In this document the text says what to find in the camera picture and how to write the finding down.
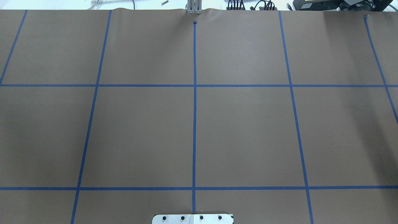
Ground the aluminium frame post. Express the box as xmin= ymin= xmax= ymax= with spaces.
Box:
xmin=185 ymin=0 xmax=203 ymax=15

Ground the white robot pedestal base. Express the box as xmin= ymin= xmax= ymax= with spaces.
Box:
xmin=152 ymin=214 xmax=234 ymax=224

